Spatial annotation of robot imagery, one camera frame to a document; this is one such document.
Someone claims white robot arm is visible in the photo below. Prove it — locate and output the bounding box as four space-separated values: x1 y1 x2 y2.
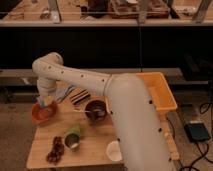
32 52 176 171

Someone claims grey cloth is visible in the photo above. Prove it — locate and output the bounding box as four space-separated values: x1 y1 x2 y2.
55 85 75 103

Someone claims orange bowl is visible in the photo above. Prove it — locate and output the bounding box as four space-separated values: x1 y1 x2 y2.
31 102 57 124

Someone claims black striped cloth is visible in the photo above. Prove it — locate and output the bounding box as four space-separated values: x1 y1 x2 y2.
70 90 91 105

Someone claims green cloth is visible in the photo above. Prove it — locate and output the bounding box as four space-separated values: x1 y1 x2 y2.
66 123 82 137

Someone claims dark brown bowl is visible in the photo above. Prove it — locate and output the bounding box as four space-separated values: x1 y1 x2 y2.
85 100 107 121

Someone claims dark grapes bunch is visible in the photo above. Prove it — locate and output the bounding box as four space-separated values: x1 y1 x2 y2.
46 136 64 164

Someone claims white cup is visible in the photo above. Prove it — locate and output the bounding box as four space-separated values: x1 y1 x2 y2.
106 141 122 162

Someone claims yellow plastic bin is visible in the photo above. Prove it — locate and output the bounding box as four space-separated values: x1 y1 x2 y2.
138 72 177 115

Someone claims black power box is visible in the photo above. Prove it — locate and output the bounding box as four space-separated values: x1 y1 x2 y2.
184 123 210 143

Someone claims black cable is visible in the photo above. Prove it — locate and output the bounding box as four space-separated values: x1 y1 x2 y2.
168 101 213 171

